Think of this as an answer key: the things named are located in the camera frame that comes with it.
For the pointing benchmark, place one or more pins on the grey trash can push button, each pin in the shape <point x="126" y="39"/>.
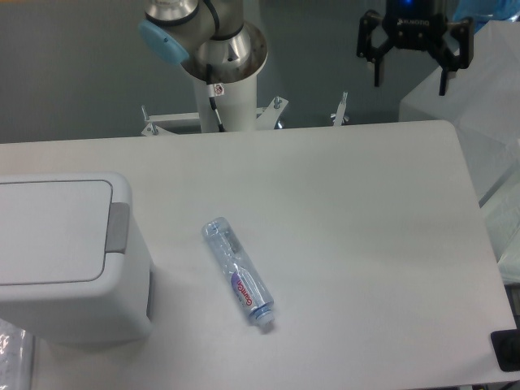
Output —
<point x="117" y="228"/>

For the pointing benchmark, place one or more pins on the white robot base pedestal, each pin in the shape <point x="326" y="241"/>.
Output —
<point x="237" y="100"/>

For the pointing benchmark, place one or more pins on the metal clamp bolt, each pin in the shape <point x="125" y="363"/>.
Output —
<point x="339" y="118"/>

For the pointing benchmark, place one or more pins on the clear plastic water bottle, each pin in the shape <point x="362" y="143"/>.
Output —
<point x="253" y="296"/>

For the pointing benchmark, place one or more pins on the blue plastic bag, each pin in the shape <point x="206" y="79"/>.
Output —
<point x="482" y="11"/>

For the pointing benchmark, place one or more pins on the white trash can body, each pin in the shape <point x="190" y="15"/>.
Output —
<point x="114" y="307"/>

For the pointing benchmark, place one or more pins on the translucent white plastic box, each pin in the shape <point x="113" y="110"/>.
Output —
<point x="482" y="103"/>

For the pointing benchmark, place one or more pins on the black device at table edge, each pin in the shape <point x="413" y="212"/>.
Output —
<point x="506" y="347"/>

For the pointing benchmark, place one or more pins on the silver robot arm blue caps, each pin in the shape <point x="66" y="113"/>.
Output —
<point x="213" y="35"/>

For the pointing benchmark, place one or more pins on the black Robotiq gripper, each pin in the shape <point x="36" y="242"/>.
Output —
<point x="412" y="22"/>

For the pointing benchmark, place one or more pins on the white trash can lid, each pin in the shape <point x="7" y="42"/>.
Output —
<point x="53" y="232"/>

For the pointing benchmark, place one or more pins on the clear plastic sheet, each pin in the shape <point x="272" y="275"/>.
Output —
<point x="17" y="352"/>

